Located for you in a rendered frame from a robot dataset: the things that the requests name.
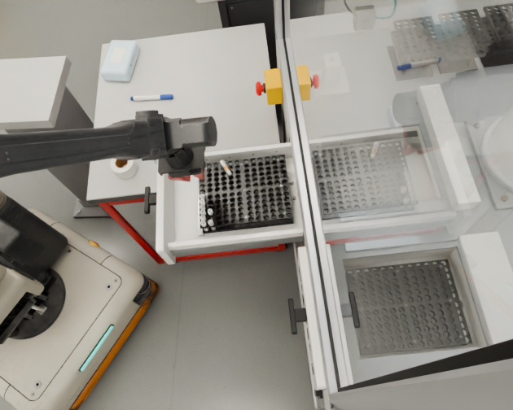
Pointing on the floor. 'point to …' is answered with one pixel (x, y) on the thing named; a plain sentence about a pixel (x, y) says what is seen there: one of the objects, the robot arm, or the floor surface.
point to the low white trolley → (120, 208)
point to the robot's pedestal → (39, 112)
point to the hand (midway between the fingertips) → (195, 176)
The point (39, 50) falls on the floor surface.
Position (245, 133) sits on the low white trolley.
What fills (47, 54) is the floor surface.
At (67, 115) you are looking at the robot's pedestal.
